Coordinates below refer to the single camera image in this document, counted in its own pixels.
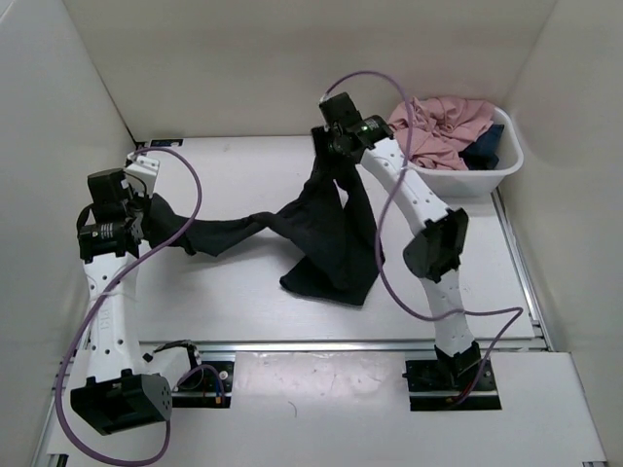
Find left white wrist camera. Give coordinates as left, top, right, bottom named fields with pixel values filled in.
left=124, top=154, right=161, bottom=198

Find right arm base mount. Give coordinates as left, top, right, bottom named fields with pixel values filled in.
left=402, top=359, right=502, bottom=413

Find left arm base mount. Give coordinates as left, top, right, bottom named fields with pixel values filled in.
left=172, top=352, right=236, bottom=410

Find navy blue garment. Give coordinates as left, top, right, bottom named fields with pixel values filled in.
left=459, top=125, right=505, bottom=171

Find white plastic basket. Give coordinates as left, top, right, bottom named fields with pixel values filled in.
left=411, top=106, right=525, bottom=198

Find aluminium frame rail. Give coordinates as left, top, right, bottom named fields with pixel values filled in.
left=139, top=338, right=549, bottom=353

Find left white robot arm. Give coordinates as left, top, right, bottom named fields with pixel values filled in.
left=70, top=162, right=204, bottom=435

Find black trousers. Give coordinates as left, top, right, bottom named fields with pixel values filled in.
left=171, top=126, right=379, bottom=306

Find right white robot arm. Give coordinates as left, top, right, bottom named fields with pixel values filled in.
left=315, top=92, right=481, bottom=389

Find small dark label sticker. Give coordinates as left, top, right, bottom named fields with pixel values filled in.
left=149, top=139, right=184, bottom=148

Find pink garment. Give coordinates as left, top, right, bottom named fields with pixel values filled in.
left=388, top=96, right=495, bottom=171

